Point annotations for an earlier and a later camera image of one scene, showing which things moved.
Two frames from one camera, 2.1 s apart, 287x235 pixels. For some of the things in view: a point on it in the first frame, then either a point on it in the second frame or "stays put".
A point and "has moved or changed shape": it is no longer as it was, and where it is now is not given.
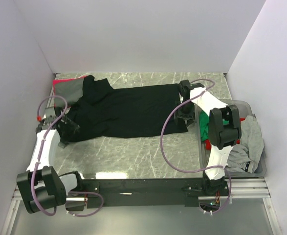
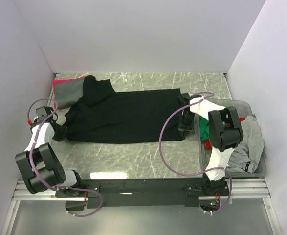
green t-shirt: [204, 121] stays put
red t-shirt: [208, 143] stays put
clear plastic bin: [248, 159] stays put
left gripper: [72, 128] → [62, 133]
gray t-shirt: [245, 156] stays put
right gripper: [189, 117] → [186, 129]
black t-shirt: [104, 112] has moved or changed shape
